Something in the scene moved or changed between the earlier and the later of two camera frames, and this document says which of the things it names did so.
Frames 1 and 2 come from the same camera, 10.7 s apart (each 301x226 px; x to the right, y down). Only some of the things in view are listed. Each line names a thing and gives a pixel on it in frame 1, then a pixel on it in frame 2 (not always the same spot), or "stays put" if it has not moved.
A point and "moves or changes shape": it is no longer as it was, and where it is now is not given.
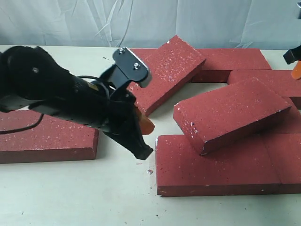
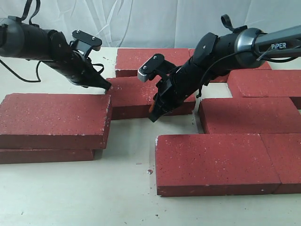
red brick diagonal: (177, 62) → (54, 121)
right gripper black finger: (293, 54) → (158, 111)
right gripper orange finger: (296, 73) → (152, 105)
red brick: (285, 150) stays put
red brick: (281, 81) stays put
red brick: (244, 168) stays put
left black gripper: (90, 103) → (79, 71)
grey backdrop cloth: (230, 24) stays put
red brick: (217, 117) moves or changes shape
